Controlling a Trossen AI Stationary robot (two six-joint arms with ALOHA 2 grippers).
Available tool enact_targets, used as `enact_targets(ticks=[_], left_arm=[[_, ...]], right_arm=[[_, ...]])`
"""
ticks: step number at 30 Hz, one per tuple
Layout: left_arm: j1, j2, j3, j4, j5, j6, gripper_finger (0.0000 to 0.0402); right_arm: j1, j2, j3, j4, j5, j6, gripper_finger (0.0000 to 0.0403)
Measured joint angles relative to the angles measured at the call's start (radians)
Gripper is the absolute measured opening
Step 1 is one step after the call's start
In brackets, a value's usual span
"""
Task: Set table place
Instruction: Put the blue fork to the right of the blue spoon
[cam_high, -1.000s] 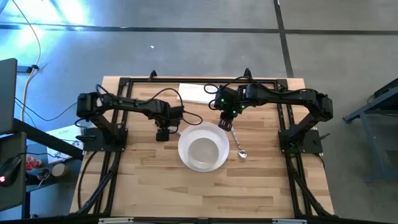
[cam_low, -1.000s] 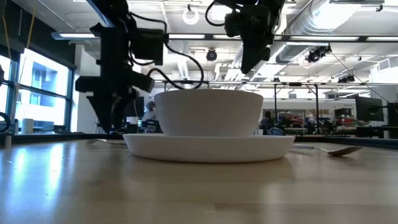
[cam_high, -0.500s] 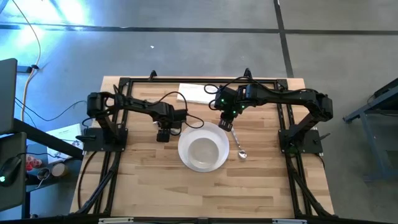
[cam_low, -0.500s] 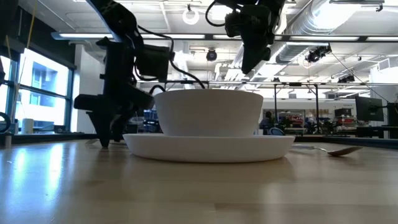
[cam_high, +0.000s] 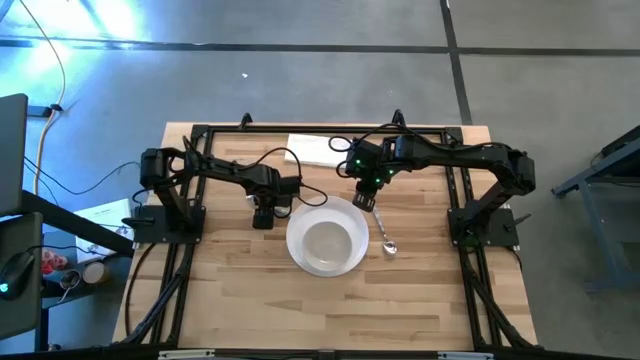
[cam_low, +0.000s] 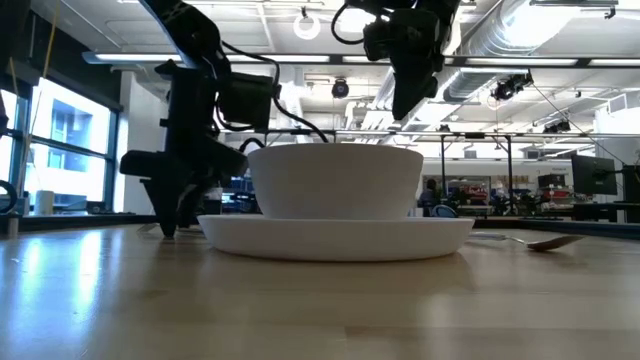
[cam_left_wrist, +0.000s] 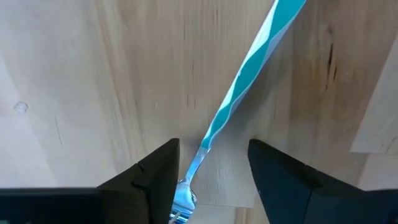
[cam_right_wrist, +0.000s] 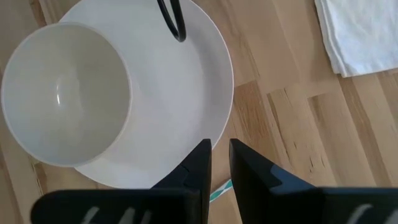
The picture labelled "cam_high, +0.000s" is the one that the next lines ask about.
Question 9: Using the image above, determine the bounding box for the blue grey metal cart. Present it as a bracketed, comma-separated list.
[550, 124, 640, 294]

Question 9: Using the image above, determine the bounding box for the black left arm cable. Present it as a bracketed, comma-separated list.
[233, 145, 330, 220]

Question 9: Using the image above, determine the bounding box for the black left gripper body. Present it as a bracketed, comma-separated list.
[251, 174, 302, 212]

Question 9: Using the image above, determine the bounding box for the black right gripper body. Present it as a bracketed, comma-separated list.
[343, 138, 400, 195]

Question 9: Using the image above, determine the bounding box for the yellow floor cable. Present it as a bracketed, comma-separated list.
[18, 0, 68, 198]

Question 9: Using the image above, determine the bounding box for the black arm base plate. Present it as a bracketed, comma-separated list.
[121, 203, 208, 246]
[447, 206, 533, 250]

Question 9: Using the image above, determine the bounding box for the black aluminium table frame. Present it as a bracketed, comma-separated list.
[112, 108, 539, 360]

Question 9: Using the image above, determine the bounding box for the metal cup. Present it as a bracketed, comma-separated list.
[58, 268, 83, 293]

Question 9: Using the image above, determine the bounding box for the red patterned item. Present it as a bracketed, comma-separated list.
[40, 248, 70, 276]

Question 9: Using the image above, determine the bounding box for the dark grey mouse pad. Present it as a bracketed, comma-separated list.
[0, 211, 45, 343]

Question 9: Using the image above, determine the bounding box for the white folded napkin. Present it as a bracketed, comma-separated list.
[283, 132, 354, 170]

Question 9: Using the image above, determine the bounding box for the black hanging power cable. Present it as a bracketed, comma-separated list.
[124, 241, 157, 342]

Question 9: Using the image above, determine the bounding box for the black desk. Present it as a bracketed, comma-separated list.
[0, 189, 137, 352]

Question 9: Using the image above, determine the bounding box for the white bowl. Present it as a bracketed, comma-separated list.
[299, 218, 355, 274]

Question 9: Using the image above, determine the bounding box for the metal fork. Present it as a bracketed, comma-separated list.
[244, 194, 293, 220]

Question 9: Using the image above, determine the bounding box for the white paper booklet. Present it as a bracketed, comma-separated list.
[74, 197, 137, 265]

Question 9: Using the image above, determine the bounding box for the thin black floor cable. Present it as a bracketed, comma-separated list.
[23, 155, 143, 198]

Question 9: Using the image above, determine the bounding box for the white round plate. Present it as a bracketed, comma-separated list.
[285, 194, 371, 279]

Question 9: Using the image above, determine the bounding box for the black computer mouse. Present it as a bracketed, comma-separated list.
[0, 250, 37, 302]

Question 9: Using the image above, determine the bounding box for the white light bar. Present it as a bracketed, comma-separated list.
[437, 350, 496, 360]
[157, 348, 218, 360]

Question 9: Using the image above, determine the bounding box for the metal spoon with taped handle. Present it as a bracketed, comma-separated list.
[371, 206, 400, 257]

